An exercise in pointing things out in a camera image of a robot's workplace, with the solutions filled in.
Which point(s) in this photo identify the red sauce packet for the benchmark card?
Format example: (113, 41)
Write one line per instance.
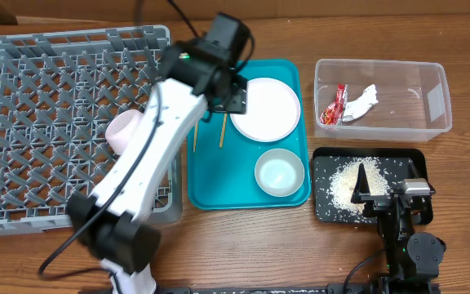
(333, 113)

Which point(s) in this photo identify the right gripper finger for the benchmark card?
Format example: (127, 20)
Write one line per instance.
(413, 171)
(361, 191)

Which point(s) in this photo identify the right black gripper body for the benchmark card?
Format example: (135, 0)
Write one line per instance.
(377, 210)

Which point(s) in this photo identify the wooden chopstick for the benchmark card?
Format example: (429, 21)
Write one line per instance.
(195, 135)
(223, 128)

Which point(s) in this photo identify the white napkin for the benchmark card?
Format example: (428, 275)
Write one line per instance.
(360, 106)

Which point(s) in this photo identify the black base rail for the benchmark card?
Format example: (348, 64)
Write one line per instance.
(331, 288)

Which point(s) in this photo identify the pile of rice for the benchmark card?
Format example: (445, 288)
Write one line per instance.
(343, 182)

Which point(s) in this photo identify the pink shallow bowl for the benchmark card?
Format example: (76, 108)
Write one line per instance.
(121, 129)

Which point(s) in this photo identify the teal serving tray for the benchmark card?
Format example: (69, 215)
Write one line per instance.
(221, 179)

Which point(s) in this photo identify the large white plate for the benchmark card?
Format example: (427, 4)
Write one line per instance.
(272, 111)

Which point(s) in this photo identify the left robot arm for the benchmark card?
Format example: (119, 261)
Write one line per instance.
(199, 77)

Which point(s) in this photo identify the grey bowl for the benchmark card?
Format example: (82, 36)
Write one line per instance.
(279, 172)

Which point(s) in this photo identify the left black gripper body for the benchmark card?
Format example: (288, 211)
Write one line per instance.
(234, 98)

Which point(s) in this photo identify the black waste tray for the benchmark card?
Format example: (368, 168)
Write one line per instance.
(327, 160)

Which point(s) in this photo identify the clear plastic bin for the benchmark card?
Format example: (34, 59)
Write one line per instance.
(413, 99)

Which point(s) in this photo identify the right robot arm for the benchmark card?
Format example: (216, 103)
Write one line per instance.
(413, 258)

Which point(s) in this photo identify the grey dishwasher rack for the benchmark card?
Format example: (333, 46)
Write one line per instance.
(58, 93)

